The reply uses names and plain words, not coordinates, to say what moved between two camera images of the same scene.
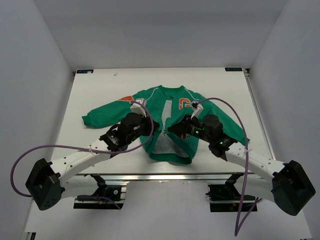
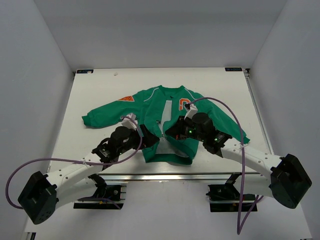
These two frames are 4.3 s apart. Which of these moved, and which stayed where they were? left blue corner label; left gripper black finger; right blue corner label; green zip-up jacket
Moved: left gripper black finger
Stayed: right blue corner label; green zip-up jacket; left blue corner label
